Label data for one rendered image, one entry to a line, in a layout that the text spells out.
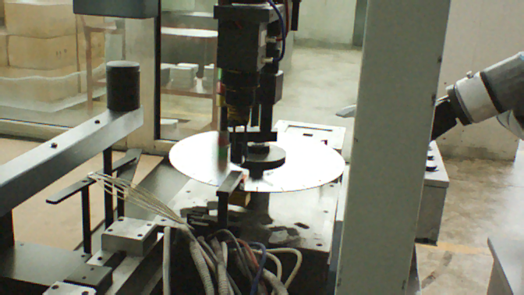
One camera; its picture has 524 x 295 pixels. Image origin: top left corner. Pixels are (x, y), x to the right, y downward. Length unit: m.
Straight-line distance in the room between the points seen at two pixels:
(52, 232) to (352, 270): 0.92
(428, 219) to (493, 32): 3.06
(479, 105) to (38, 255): 0.74
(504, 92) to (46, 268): 0.75
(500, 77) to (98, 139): 0.62
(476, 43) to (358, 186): 3.83
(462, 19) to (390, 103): 3.78
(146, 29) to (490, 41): 3.04
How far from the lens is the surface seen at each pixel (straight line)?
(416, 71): 0.28
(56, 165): 0.75
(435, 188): 1.15
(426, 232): 1.19
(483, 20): 4.10
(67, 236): 1.15
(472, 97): 0.88
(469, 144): 4.28
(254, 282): 0.72
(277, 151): 1.00
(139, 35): 1.52
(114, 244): 0.87
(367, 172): 0.29
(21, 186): 0.69
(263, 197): 1.01
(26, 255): 0.95
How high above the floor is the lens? 1.30
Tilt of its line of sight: 16 degrees down
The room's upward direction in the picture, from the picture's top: 3 degrees clockwise
